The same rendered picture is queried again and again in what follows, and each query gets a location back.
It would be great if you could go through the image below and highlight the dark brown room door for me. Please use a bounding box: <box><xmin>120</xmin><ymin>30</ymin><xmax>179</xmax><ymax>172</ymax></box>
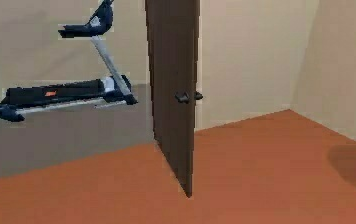
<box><xmin>144</xmin><ymin>0</ymin><xmax>201</xmax><ymax>198</ymax></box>

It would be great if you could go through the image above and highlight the black treadmill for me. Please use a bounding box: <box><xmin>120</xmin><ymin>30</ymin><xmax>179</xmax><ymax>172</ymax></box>
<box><xmin>0</xmin><ymin>0</ymin><xmax>139</xmax><ymax>123</ymax></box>

